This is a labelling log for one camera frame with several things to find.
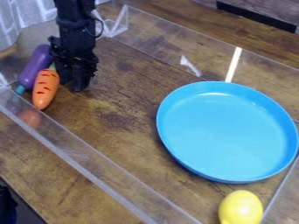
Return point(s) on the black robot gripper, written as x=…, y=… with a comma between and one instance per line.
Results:
x=72, y=52

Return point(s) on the orange toy carrot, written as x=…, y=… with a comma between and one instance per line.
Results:
x=45, y=87

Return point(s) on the purple toy eggplant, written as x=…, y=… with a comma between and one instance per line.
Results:
x=39, y=61

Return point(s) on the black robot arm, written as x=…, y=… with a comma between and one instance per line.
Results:
x=75, y=9

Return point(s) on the blue plastic plate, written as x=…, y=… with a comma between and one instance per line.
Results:
x=227, y=132

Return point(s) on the yellow toy lemon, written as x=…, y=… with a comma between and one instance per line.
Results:
x=240, y=208

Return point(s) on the clear acrylic corner bracket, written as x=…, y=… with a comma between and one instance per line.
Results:
x=109, y=28

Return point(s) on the clear acrylic enclosure wall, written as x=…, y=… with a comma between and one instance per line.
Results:
x=85, y=160

